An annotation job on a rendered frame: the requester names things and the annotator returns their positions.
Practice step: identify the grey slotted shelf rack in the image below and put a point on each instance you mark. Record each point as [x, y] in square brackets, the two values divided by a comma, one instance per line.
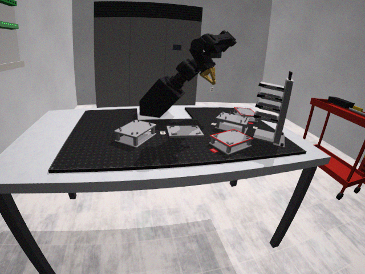
[274, 137]

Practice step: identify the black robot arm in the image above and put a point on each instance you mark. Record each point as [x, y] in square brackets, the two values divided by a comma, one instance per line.
[207, 43]

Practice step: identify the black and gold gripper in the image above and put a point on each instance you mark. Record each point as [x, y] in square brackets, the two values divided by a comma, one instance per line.
[205, 69]

